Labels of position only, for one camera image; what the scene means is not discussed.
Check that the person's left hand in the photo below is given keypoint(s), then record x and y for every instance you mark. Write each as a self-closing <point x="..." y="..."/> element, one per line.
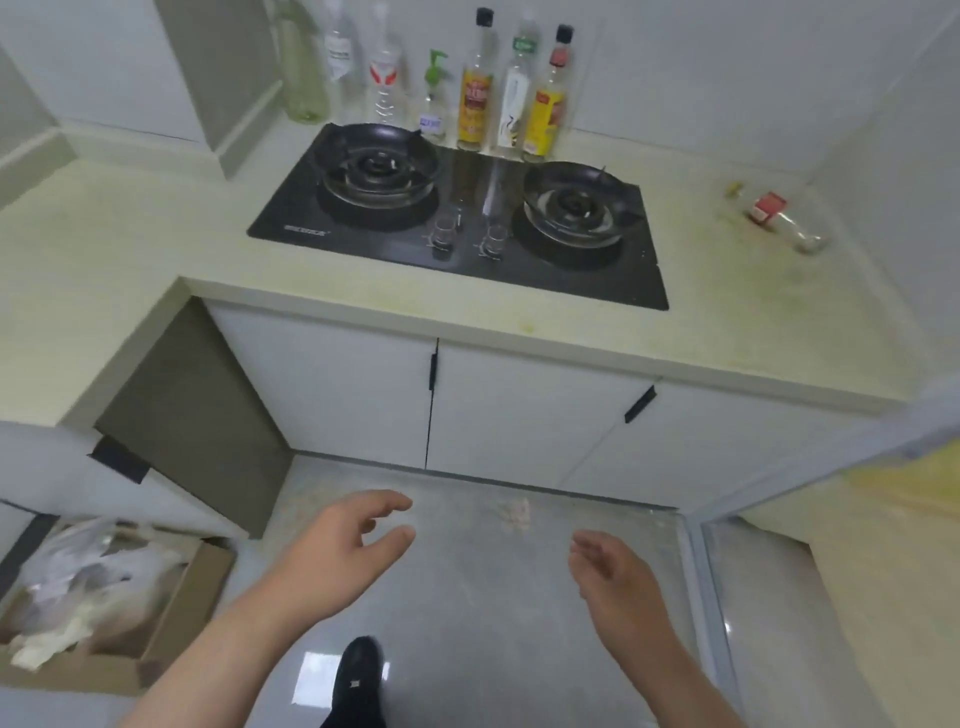
<point x="330" y="562"/>

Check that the person's right hand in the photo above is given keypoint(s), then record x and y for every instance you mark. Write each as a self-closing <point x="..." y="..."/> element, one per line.
<point x="622" y="600"/>

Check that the white tissue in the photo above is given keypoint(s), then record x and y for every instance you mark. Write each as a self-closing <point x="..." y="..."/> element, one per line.
<point x="45" y="649"/>

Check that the person's left forearm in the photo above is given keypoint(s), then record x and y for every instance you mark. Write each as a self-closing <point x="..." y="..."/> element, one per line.
<point x="210" y="667"/>

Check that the person's black left shoe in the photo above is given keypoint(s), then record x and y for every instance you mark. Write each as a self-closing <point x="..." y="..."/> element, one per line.
<point x="360" y="682"/>

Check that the white countertop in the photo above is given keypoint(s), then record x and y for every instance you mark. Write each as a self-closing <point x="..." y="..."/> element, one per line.
<point x="75" y="300"/>

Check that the large open cardboard box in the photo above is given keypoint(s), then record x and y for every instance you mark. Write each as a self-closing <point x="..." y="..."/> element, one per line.
<point x="180" y="600"/>

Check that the black glass gas stove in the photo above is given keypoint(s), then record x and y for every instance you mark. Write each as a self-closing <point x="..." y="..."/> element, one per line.
<point x="300" y="217"/>

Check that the black round stove burner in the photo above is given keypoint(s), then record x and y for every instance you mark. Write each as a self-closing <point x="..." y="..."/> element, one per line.
<point x="577" y="202"/>
<point x="375" y="169"/>

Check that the green pump clear bottle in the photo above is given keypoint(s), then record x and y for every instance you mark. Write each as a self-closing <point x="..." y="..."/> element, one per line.
<point x="433" y="120"/>

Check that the clear bottle yellowish oil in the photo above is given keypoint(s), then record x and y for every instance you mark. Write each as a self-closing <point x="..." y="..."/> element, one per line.
<point x="304" y="90"/>

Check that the black cap yellow label bottle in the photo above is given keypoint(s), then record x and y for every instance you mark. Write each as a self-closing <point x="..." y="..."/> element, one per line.
<point x="475" y="105"/>

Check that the clear bottle red label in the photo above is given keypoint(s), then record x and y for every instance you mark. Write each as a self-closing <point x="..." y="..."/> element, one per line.
<point x="384" y="75"/>

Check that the white cap green band bottle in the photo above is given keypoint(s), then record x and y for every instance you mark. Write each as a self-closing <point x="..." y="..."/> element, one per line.
<point x="514" y="105"/>

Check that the yellow label vinegar bottle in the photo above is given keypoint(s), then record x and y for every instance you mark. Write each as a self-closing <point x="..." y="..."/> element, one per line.
<point x="545" y="112"/>

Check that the clear bottle white label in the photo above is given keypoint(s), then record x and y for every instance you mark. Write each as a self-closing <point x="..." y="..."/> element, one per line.
<point x="339" y="52"/>

